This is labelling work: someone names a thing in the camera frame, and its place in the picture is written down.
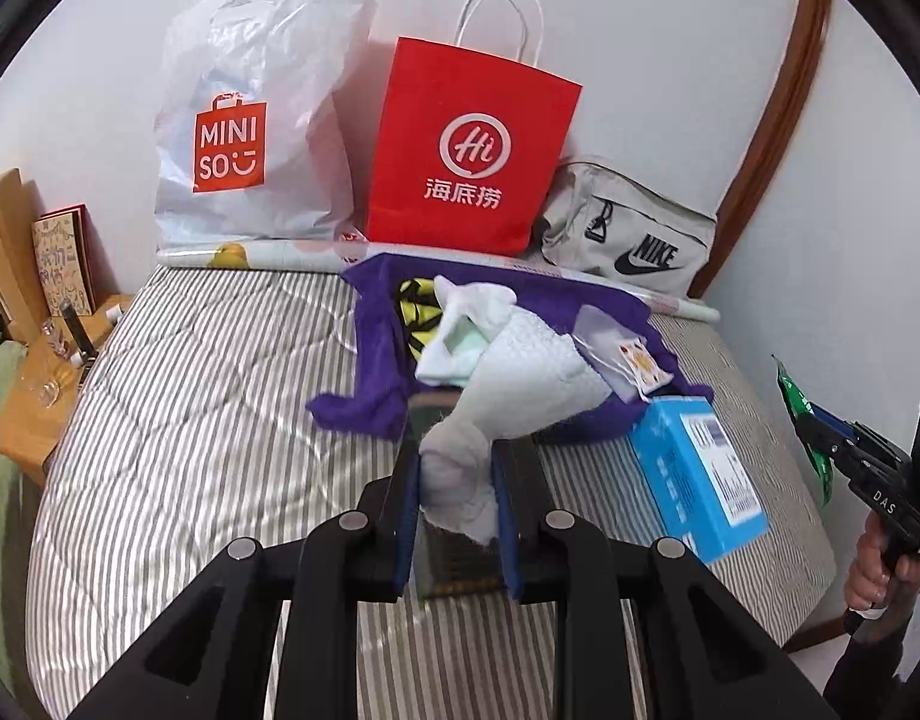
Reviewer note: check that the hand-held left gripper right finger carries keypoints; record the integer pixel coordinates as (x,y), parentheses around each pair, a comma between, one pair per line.
(506,521)

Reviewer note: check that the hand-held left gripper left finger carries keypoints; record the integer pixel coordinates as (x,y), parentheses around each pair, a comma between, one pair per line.
(407,514)

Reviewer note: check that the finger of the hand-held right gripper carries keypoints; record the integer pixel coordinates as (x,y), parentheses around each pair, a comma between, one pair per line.
(835,424)
(842,461)

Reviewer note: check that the long green packet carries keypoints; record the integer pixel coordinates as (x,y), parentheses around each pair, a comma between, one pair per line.
(793,394)

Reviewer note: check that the dark green tin box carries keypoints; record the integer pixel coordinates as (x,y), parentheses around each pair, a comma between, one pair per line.
(452,566)

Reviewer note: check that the white terry towel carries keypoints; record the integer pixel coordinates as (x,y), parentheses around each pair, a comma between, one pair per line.
(527,382)

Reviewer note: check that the person's right forearm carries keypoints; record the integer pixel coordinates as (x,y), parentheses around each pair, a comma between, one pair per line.
(865,667)

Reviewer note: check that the person's right hand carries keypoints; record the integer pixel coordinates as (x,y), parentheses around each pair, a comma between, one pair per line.
(865,577)

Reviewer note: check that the purple towel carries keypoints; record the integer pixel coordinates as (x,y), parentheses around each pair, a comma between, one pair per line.
(370,360)

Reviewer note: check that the blue tissue box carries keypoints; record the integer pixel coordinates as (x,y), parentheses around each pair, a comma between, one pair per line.
(685,480)

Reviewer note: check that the white sock mint toe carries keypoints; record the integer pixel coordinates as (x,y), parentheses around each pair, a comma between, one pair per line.
(452,352)

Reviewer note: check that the yellow black patterned cloth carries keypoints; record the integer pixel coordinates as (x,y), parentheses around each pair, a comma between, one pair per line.
(416,315)

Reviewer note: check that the white foam block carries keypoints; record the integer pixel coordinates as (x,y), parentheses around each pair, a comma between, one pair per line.
(606,322)

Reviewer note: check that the white sock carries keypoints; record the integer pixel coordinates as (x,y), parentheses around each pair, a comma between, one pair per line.
(479,300)

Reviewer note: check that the striped quilted mattress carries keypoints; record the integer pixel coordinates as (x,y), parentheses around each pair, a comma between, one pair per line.
(205,405)

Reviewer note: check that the grey waist bag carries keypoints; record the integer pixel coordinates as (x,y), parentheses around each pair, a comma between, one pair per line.
(617,225)

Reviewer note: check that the white plastic shopping bag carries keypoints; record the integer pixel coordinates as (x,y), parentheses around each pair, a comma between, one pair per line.
(280,187)

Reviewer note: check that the wooden nightstand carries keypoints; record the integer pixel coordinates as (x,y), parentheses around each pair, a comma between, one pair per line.
(48,420)

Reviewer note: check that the black stick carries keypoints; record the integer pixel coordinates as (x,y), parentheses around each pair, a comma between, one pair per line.
(79,330)

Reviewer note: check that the small glass bottle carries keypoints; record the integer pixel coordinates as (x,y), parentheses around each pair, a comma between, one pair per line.
(54,337)

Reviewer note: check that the green cloth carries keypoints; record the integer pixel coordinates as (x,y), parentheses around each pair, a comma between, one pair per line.
(3,510)

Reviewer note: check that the brown doodle notebook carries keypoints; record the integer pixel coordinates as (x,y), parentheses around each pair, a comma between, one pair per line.
(66,262)

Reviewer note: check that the red paper bag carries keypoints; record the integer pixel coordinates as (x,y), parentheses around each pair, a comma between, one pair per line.
(460,90)

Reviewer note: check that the wooden board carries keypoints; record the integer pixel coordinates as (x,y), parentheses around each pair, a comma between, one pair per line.
(6,240)

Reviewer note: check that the brown wooden door frame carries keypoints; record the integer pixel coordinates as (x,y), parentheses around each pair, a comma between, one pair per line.
(775,135)

